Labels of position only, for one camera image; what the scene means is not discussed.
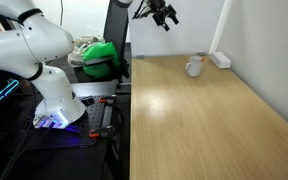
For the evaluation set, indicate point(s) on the white rectangular box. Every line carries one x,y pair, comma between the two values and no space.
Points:
220,60

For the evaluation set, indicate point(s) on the white vertical post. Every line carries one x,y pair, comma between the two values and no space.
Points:
220,26

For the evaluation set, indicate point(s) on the black orange bar clamp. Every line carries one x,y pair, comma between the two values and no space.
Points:
107,99
100,132

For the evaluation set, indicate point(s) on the pile of pale clutter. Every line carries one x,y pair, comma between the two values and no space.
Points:
84,45

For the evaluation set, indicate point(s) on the black chair backrest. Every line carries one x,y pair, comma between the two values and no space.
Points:
115,30

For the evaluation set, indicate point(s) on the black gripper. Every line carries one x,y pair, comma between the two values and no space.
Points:
158,6

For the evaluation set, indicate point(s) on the grey table bracket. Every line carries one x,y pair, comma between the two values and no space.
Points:
140,56
201,53

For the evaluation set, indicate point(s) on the white ceramic mug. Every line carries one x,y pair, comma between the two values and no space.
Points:
194,66

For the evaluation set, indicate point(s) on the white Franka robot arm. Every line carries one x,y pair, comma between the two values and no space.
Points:
34,43

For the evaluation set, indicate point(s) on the cyan light strip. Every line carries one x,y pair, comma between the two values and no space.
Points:
0,95

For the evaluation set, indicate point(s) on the orange pen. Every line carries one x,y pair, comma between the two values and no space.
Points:
202,59

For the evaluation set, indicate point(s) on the green bag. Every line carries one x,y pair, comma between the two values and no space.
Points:
100,58

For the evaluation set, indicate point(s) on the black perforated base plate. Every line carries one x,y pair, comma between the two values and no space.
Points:
80,123

